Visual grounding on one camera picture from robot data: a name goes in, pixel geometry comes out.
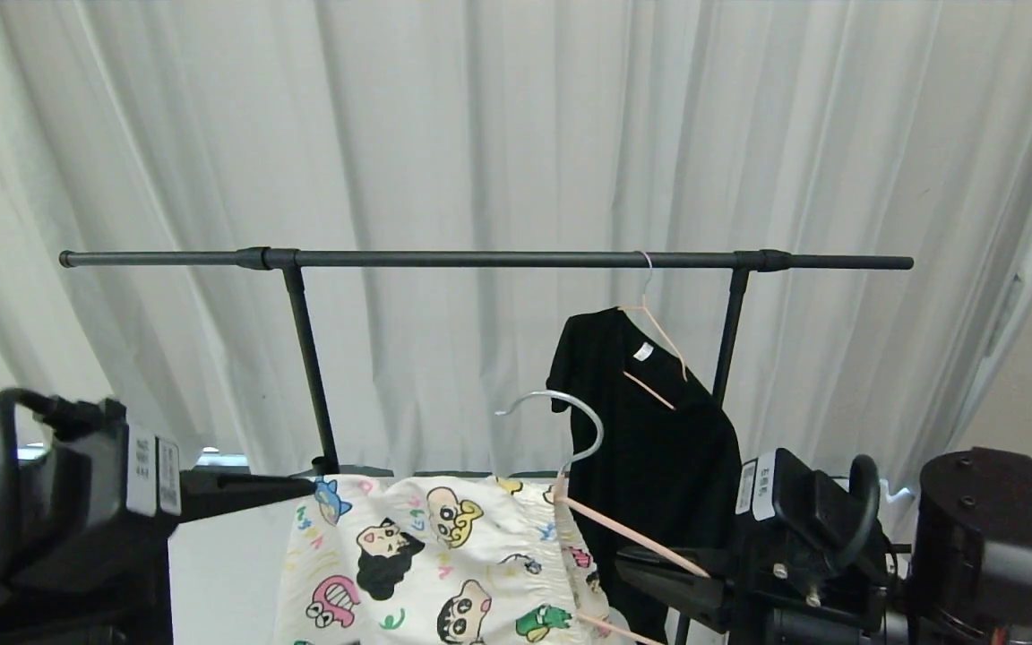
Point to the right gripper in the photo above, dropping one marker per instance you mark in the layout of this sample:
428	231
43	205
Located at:
753	573

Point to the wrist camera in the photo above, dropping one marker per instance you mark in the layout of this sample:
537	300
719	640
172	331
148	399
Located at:
816	511
77	475

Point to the white curtain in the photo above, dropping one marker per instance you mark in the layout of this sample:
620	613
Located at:
480	134

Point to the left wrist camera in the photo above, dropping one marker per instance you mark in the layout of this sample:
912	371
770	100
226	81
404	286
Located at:
77	475

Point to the black short-sleeved shirt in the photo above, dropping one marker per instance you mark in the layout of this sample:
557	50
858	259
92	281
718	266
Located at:
659	466

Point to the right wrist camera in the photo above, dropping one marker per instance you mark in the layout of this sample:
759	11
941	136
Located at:
816	511

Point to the pink clothes hanger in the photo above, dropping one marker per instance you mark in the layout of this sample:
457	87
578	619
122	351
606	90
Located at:
632	535
668	341

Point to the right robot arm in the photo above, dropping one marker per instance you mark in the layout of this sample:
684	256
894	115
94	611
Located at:
1000	537

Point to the black clothes rack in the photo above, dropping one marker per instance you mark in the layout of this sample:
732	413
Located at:
480	260

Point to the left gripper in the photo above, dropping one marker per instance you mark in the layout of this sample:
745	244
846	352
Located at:
150	484

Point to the cream printed garment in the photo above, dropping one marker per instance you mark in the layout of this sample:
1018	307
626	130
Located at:
408	502

